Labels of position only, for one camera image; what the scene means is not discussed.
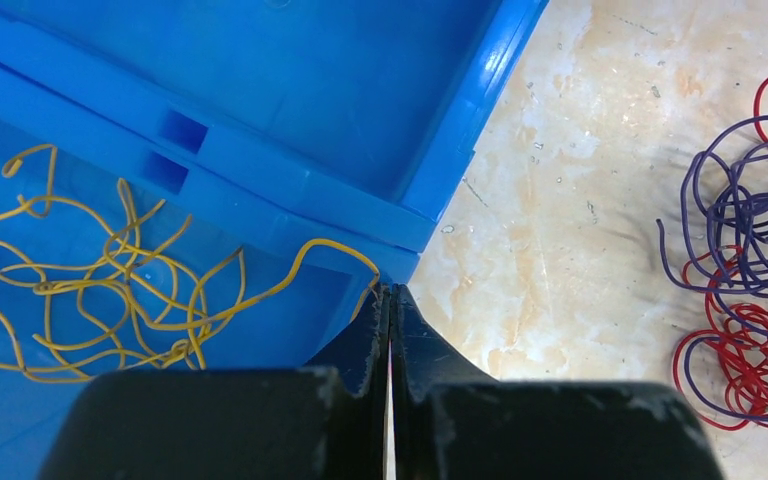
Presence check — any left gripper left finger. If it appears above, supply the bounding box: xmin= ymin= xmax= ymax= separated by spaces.
xmin=307 ymin=284 xmax=390 ymax=479

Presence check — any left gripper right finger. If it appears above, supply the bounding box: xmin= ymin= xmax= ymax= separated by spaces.
xmin=390 ymin=284 xmax=496 ymax=479

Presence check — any yellow wire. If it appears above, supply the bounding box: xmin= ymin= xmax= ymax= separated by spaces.
xmin=0 ymin=143 xmax=382 ymax=386

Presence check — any red wire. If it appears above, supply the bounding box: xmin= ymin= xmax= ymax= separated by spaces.
xmin=672 ymin=52 xmax=768 ymax=480

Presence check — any purple wire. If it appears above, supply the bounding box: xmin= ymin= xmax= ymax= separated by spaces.
xmin=655 ymin=114 xmax=768 ymax=425

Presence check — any blue three-compartment bin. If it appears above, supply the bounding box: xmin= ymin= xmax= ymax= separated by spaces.
xmin=0 ymin=1 xmax=548 ymax=479

